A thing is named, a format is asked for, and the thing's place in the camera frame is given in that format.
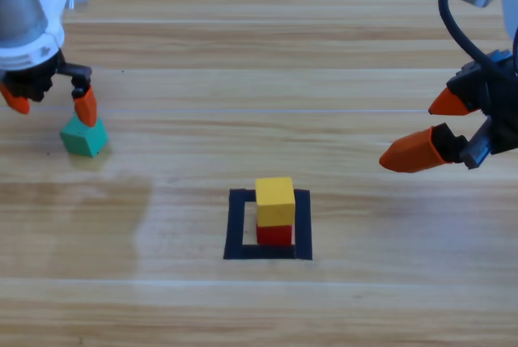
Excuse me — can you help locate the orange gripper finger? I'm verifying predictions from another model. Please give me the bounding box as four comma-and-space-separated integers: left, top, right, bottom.
379, 122, 469, 174
0, 82, 32, 116
427, 87, 482, 118
72, 85, 99, 129

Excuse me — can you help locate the green cube block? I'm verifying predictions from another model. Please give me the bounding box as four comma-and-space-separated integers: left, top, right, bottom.
59, 114, 109, 159

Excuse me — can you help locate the red cube block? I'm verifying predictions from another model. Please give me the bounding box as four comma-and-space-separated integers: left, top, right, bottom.
256, 223, 294, 248

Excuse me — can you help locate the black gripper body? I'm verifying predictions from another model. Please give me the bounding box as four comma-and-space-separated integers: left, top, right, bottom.
446, 49, 518, 171
0, 49, 93, 104

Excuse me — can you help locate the black tape square outline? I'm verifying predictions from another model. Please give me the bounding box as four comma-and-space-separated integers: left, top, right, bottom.
223, 188, 313, 261

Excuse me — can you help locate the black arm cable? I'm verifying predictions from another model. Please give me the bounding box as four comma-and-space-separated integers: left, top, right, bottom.
437, 0, 512, 78

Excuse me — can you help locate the yellow cube block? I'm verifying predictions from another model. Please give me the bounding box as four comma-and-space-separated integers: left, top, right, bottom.
255, 176, 296, 227

